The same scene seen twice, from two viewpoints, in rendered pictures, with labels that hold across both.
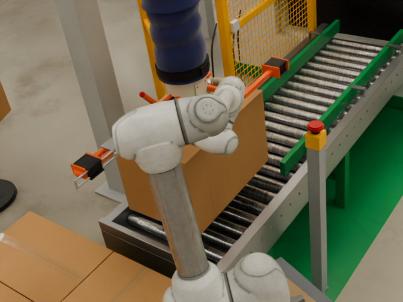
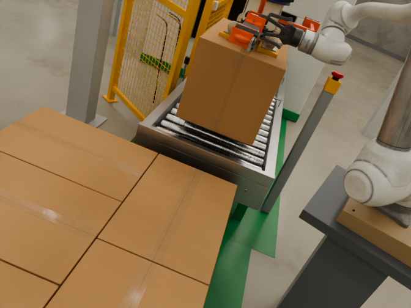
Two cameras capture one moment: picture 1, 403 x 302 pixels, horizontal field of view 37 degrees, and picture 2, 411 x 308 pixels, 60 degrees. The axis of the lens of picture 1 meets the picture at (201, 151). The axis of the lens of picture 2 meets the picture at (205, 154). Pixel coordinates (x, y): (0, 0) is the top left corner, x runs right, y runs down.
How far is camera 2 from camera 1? 173 cm
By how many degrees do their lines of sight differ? 32
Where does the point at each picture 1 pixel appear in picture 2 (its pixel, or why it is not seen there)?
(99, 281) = (160, 177)
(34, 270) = (80, 161)
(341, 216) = not seen: hidden behind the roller
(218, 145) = (343, 53)
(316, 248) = (285, 175)
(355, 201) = not seen: hidden behind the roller
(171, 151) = not seen: outside the picture
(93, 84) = (97, 11)
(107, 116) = (97, 46)
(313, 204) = (303, 139)
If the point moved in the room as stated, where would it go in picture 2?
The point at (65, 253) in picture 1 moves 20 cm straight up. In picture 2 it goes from (108, 148) to (116, 109)
